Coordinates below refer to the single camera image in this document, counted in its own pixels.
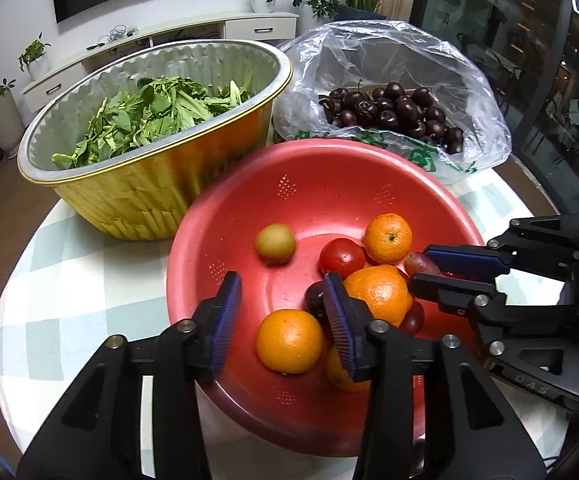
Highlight tan longan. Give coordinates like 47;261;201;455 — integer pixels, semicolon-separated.
254;224;297;267

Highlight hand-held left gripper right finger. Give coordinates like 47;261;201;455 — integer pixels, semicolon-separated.
323;272;547;480

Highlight gold foil bowl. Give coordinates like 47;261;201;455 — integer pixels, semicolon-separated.
18;39;294;242

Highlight smooth orange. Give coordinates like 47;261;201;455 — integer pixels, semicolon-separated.
324;345;373;394
256;309;324;375

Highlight pile of dark cherries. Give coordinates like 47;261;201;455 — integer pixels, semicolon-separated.
318;81;465;156

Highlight glass sliding door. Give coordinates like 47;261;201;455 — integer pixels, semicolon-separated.
412;0;579;221

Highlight green checkered tablecloth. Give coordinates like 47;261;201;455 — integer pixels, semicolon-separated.
0;162;570;480

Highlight white television cabinet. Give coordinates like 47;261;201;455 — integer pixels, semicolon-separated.
22;10;300;113

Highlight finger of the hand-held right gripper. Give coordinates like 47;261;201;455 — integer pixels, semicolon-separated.
424;214;579;277
409;274;579;361

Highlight bumpy-skinned mandarin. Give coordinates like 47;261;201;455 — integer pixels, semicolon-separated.
343;265;414;328
364;213;413;265

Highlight red tomato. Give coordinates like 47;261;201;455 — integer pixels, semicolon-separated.
318;238;367;281

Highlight dark purple plum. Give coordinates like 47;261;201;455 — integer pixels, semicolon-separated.
303;281;330;326

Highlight red plum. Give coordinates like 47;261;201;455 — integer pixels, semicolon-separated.
398;301;426;337
403;252;443;278

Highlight plant in ribbed white pot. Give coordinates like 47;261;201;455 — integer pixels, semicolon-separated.
0;79;26;153

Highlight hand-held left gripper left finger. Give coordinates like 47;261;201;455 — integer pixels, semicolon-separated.
16;271;243;480

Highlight small plant in white pot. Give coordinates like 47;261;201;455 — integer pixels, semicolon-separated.
18;32;52;81

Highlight clear plastic bag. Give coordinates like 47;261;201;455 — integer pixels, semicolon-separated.
272;20;513;185

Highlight red plastic colander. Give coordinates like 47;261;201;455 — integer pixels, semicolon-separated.
166;139;490;458

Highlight tangle of cables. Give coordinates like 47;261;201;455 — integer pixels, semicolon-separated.
86;25;142;51

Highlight leafy green vegetables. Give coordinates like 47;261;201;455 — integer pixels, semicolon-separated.
52;72;255;170

